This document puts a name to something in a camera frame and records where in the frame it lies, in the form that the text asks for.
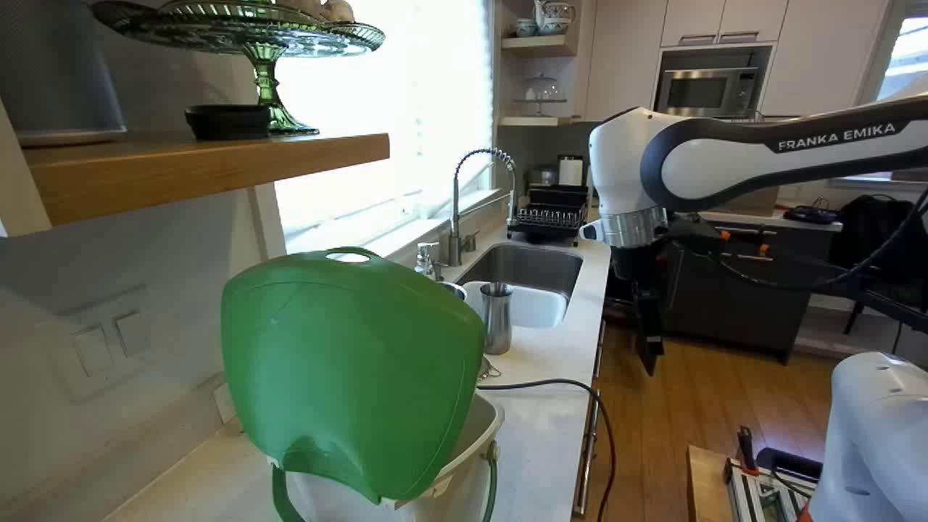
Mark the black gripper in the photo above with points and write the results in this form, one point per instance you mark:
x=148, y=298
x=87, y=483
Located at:
x=641, y=292

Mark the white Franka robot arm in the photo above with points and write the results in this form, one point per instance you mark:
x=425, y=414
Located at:
x=773, y=154

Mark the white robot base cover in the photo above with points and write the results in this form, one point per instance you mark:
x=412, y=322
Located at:
x=874, y=445

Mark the white compost bin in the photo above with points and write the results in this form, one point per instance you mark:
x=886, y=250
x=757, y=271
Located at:
x=452, y=474

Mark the green bin lid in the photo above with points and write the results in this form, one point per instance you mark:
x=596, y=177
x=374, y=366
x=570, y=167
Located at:
x=348, y=366

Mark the dark kitchen island cabinet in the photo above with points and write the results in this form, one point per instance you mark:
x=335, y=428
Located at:
x=744, y=292

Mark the stainless steel sink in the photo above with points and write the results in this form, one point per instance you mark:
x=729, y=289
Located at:
x=536, y=263

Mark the stainless steel cup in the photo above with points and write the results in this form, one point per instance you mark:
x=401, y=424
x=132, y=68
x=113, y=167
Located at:
x=497, y=321

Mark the pile of tools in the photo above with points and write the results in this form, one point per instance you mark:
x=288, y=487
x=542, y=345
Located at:
x=773, y=483

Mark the white mug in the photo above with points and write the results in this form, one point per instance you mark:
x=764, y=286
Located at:
x=571, y=171

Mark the small soap dispenser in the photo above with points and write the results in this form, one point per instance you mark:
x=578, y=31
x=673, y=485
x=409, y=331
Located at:
x=426, y=263

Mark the chrome kitchen faucet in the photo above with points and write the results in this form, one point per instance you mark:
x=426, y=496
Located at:
x=455, y=206

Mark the black chair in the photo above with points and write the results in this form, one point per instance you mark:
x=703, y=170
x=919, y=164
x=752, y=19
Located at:
x=874, y=250

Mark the built-in steel microwave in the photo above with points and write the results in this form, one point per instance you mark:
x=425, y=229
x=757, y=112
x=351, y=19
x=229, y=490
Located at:
x=712, y=86

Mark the glass dome dish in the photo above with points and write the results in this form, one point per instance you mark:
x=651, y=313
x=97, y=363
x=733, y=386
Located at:
x=542, y=97

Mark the small black bowl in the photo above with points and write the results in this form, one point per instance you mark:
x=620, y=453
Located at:
x=226, y=124

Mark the green glass cake stand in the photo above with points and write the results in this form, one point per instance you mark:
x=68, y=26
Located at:
x=249, y=39

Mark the wooden wall shelf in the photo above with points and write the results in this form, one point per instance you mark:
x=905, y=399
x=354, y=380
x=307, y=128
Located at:
x=193, y=170

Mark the white wall outlet plate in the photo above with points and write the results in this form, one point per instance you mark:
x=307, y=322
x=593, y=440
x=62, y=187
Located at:
x=106, y=340

